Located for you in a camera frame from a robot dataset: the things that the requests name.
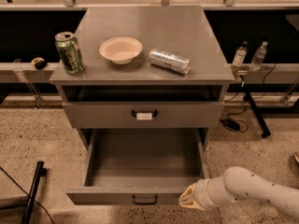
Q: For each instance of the padded gripper body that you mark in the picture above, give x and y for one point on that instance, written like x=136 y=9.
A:
x=201 y=194

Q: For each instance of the black stand leg right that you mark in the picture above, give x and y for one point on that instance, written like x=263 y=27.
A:
x=258 y=115

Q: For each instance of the yellow black tape measure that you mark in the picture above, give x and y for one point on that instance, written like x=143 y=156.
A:
x=39 y=63

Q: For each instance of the clear water bottle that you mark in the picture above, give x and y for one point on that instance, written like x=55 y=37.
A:
x=259 y=56
x=240 y=55

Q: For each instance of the green soda can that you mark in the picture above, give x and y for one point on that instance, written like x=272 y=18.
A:
x=67 y=46

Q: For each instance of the black stand leg left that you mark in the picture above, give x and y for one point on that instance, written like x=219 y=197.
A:
x=39 y=172

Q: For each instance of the clear water bottle left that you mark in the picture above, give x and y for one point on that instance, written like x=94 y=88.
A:
x=240 y=55

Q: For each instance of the clear water bottle right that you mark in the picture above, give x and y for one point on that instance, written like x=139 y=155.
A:
x=259 y=56

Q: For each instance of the grey drawer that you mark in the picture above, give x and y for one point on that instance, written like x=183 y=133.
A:
x=140 y=166
x=143 y=114

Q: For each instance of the silver can lying down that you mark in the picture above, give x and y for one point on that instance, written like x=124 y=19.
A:
x=171 y=61

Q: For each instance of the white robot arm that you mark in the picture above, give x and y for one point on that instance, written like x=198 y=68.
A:
x=238 y=185

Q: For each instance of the white paper bowl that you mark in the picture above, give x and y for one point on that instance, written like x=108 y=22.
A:
x=120 y=50

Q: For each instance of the grey top drawer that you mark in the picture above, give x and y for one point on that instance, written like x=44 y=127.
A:
x=143 y=114

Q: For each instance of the black stand leg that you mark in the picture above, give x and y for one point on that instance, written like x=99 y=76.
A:
x=39 y=172
x=258 y=115

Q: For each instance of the black power adapter with cable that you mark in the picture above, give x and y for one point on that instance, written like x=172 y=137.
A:
x=233 y=123

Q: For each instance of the grey drawer cabinet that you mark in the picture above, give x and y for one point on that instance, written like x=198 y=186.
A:
x=182 y=30

